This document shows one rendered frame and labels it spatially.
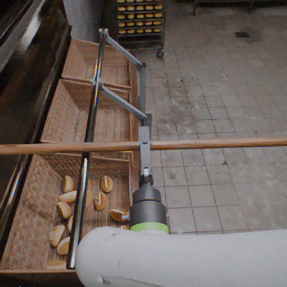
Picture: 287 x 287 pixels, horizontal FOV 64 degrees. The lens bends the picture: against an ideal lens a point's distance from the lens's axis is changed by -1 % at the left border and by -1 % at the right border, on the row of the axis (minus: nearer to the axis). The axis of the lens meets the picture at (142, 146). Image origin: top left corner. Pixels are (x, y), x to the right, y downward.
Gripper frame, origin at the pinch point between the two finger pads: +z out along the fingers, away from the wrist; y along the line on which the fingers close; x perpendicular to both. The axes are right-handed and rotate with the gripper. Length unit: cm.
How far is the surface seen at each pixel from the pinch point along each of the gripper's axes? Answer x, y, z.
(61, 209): -40, 54, 6
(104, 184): -20, 56, 20
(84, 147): -17.7, -0.8, -0.6
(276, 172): 123, 120, 64
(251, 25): 207, 119, 370
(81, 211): -17.1, 2.4, -19.8
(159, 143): 4.9, -0.8, -0.2
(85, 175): -17.2, 2.4, -8.5
